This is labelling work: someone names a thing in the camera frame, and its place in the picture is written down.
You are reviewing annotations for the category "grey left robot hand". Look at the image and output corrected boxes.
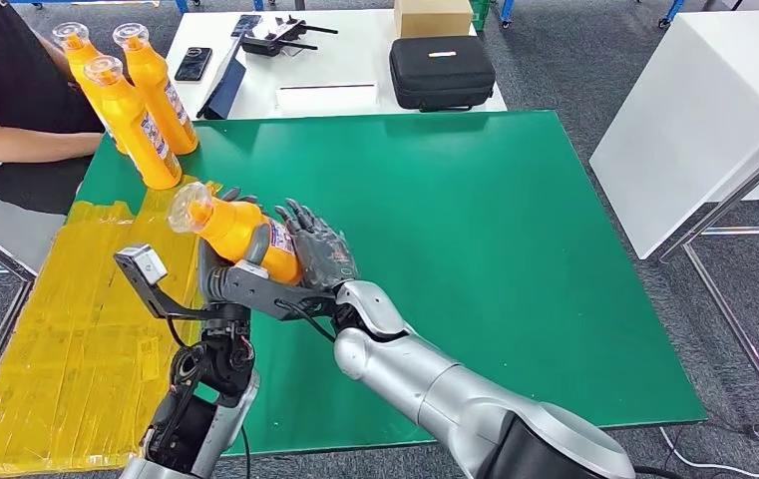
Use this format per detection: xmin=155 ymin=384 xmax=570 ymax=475
xmin=196 ymin=188 xmax=273 ymax=308

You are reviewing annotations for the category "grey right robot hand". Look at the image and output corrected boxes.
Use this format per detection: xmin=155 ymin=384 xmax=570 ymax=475
xmin=274 ymin=198 xmax=360 ymax=292

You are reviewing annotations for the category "orange bottle with clear cap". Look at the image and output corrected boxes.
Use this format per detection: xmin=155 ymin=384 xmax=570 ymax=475
xmin=83 ymin=54 xmax=184 ymax=191
xmin=51 ymin=21 xmax=131 ymax=157
xmin=112 ymin=22 xmax=199 ymax=157
xmin=166 ymin=182 xmax=304 ymax=286

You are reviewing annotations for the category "white flat box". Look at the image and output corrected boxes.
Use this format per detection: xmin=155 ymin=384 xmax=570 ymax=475
xmin=275 ymin=82 xmax=380 ymax=114

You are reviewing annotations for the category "tablet in blue folio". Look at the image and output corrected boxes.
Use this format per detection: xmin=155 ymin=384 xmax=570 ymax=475
xmin=194 ymin=36 xmax=248 ymax=122

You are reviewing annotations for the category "white table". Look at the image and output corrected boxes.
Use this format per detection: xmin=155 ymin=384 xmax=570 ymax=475
xmin=166 ymin=7 xmax=509 ymax=122

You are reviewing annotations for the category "black smartphone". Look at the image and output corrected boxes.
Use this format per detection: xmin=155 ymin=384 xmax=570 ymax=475
xmin=174 ymin=46 xmax=214 ymax=83

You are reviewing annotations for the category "black antenna controller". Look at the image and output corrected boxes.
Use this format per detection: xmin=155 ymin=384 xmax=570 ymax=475
xmin=239 ymin=14 xmax=341 ymax=58

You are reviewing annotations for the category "black zip case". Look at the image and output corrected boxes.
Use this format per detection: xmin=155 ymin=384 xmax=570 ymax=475
xmin=388 ymin=35 xmax=498 ymax=114

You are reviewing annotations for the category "blue phone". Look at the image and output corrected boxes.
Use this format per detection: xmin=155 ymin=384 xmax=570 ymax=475
xmin=229 ymin=13 xmax=263 ymax=38

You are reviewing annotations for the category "cardboard box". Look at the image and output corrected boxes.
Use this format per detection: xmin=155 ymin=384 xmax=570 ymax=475
xmin=393 ymin=0 xmax=475 ymax=40

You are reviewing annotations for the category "yellow tape sheet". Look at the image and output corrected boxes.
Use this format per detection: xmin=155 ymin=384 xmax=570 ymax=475
xmin=0 ymin=182 xmax=221 ymax=479

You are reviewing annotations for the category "green plastic crate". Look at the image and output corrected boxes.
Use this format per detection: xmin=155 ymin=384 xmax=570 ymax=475
xmin=468 ymin=0 xmax=492 ymax=33

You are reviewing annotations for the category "person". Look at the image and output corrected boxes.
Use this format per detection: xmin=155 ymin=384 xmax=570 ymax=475
xmin=0 ymin=0 xmax=108 ymax=217

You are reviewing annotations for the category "white cabinet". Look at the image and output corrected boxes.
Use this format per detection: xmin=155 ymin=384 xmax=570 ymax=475
xmin=587 ymin=9 xmax=759 ymax=261

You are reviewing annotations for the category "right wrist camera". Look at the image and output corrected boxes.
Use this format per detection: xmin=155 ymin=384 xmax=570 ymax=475
xmin=209 ymin=259 xmax=339 ymax=324

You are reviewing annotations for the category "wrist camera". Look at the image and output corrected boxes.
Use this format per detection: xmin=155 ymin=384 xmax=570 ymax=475
xmin=209 ymin=259 xmax=339 ymax=324
xmin=113 ymin=243 xmax=221 ymax=323

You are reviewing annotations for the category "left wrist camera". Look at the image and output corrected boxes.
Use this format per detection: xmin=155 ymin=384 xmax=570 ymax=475
xmin=113 ymin=243 xmax=221 ymax=323

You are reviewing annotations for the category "white floor cable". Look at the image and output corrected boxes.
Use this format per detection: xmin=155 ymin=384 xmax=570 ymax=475
xmin=657 ymin=426 xmax=759 ymax=479

